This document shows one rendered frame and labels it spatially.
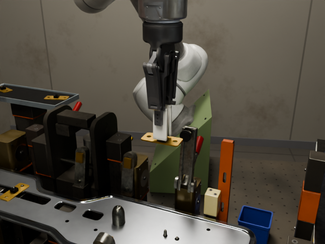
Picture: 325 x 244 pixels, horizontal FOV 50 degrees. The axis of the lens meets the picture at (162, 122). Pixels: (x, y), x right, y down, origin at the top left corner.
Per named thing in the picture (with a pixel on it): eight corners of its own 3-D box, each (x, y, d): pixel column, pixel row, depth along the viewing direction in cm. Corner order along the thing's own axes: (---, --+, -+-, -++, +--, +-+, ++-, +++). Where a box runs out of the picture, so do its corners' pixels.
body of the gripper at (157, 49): (153, 16, 69) (154, 63, 73) (134, 21, 62) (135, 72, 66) (189, 18, 67) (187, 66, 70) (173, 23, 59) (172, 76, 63)
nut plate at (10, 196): (8, 201, 96) (7, 198, 95) (-3, 198, 97) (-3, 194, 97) (30, 186, 103) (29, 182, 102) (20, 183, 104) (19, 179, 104)
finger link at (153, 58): (167, 43, 65) (155, 45, 60) (166, 71, 66) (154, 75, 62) (155, 42, 66) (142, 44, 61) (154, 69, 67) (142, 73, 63)
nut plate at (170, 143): (140, 140, 74) (140, 135, 73) (147, 133, 77) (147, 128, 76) (177, 147, 71) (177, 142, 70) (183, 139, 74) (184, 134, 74)
